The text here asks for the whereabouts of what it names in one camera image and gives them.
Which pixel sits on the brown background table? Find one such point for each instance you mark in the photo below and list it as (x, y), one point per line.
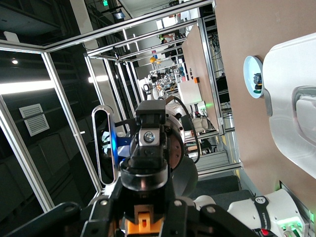
(197, 61)

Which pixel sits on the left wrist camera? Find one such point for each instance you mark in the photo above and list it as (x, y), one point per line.
(106, 148)

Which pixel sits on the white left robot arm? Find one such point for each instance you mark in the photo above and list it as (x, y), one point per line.
(247, 212)

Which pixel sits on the yellow ball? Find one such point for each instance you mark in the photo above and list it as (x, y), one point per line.
(153, 60)

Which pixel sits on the green push-button switch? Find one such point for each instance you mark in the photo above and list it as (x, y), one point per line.
(258, 80)

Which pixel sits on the light blue round plate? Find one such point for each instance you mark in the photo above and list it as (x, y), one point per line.
(249, 74)

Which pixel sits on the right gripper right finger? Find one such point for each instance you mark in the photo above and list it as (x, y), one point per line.
(197, 222)

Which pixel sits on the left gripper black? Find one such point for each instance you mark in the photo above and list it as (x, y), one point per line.
(170, 148)

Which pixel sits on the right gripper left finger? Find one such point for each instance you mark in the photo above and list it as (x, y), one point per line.
(74, 222)

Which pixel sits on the white lidded container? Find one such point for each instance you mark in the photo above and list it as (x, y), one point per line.
(284, 86)

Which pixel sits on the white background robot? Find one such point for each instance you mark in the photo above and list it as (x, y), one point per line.
(148, 87)

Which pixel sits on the white wall vent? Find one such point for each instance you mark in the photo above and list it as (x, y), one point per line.
(34, 119)

